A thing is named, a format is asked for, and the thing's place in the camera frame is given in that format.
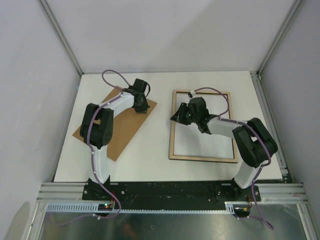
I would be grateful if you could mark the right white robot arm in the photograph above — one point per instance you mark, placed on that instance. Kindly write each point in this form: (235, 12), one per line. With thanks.
(254, 142)

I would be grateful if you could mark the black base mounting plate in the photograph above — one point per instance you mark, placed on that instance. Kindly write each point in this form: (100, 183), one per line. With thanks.
(171, 195)

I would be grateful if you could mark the landscape photo print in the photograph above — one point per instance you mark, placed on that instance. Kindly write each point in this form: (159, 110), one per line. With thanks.
(190, 142)

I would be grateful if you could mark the black picture frame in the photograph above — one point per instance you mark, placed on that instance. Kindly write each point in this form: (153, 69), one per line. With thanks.
(181, 96)

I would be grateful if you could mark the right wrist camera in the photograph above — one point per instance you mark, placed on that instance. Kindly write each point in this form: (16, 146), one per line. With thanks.
(192, 94)

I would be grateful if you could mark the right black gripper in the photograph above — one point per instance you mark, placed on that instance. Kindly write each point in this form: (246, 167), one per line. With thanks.
(179, 115)

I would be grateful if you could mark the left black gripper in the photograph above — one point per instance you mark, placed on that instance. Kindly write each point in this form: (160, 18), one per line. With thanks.
(144, 109)

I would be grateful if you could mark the aluminium frame rail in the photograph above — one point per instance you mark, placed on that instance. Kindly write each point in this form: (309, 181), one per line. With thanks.
(271, 193)

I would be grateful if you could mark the brown cardboard backing board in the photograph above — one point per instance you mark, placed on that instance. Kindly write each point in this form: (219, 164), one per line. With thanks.
(125, 126)

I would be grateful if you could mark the left corner aluminium post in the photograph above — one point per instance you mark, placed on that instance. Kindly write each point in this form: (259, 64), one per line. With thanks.
(46, 9)

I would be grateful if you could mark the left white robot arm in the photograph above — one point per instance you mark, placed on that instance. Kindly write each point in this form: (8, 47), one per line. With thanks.
(98, 124)

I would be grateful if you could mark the right corner aluminium post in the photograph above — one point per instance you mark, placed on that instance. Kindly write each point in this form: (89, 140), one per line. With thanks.
(257, 80)

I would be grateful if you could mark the corner aluminium post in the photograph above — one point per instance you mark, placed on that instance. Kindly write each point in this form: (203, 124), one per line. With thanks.
(257, 80)
(46, 9)

